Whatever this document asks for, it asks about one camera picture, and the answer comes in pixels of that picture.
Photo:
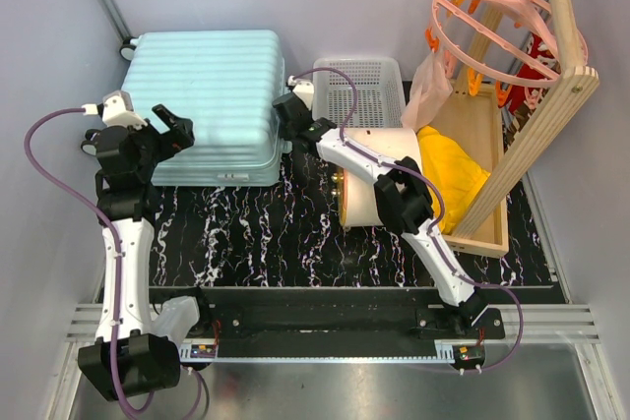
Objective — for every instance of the white perforated plastic basket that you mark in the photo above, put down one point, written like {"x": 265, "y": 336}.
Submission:
{"x": 359, "y": 93}

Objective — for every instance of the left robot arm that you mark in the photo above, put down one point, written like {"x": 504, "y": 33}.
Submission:
{"x": 135, "y": 352}

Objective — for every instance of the yellow cloth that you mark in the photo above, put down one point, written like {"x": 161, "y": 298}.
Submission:
{"x": 454, "y": 173}

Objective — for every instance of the wooden hanger rack frame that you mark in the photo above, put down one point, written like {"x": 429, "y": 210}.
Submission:
{"x": 567, "y": 90}

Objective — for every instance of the translucent pink plastic bag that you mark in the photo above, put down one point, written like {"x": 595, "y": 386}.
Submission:
{"x": 430, "y": 89}

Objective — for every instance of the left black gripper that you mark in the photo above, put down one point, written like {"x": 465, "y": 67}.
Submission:
{"x": 178, "y": 137}

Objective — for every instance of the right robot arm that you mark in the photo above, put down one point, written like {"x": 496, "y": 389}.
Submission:
{"x": 403, "y": 202}

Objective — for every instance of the light blue hard-shell suitcase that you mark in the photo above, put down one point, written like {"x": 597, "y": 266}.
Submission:
{"x": 225, "y": 82}

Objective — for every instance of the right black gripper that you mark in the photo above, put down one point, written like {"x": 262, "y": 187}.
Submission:
{"x": 284, "y": 133}

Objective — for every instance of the red cloth item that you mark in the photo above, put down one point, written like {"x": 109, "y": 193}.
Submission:
{"x": 516, "y": 96}

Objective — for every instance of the black marble pattern mat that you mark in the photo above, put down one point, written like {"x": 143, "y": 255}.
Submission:
{"x": 286, "y": 235}

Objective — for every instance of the pink round clip hanger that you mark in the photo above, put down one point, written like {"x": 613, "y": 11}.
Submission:
{"x": 466, "y": 29}

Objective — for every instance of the wooden tray base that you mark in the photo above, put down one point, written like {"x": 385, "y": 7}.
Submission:
{"x": 475, "y": 123}

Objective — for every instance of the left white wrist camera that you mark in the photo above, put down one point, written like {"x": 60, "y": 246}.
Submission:
{"x": 116, "y": 109}

